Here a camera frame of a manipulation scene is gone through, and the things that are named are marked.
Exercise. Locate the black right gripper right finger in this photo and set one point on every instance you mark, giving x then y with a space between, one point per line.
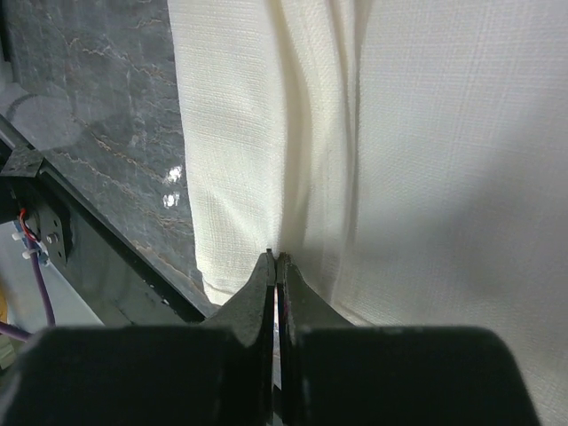
299 306

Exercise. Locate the white cloth napkin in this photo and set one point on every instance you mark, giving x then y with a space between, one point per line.
410 155

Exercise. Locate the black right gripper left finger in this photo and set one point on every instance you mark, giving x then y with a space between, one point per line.
247 324

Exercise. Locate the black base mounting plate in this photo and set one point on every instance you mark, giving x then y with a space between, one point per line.
108 273

